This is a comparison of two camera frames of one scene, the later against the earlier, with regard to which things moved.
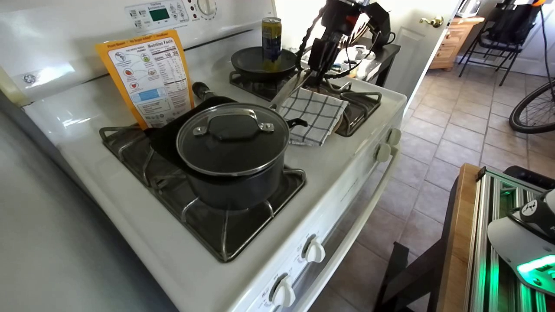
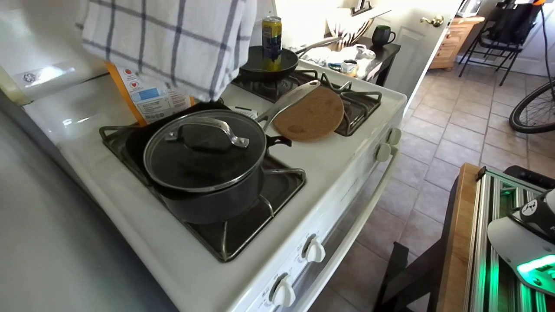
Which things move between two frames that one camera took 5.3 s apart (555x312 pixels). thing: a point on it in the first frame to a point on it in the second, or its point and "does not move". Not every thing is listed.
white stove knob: [282, 295] does not move
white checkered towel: [320, 111] to [199, 46]
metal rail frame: [495, 287] does not move
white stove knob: [313, 250] does not move
